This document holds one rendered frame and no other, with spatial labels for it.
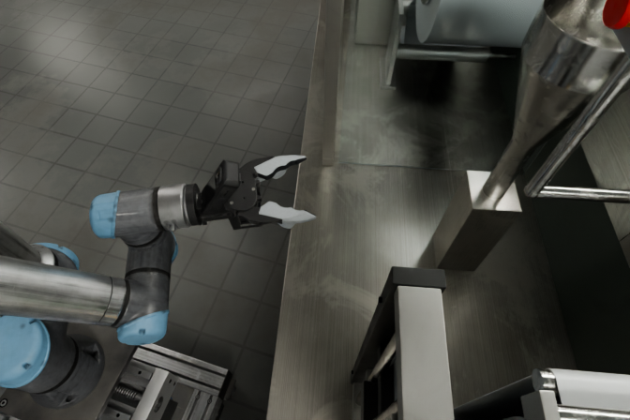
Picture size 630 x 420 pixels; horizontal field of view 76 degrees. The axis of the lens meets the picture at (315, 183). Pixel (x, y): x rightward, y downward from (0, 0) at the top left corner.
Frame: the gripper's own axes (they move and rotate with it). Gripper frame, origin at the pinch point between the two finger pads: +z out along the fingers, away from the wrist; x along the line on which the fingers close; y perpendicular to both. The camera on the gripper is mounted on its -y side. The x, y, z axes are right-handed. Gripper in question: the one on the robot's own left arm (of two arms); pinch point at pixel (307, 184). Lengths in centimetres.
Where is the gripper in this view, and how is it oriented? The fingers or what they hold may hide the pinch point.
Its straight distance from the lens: 68.4
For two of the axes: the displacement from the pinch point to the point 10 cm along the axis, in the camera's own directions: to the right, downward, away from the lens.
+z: 9.9, -1.2, 0.9
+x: 1.5, 8.8, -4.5
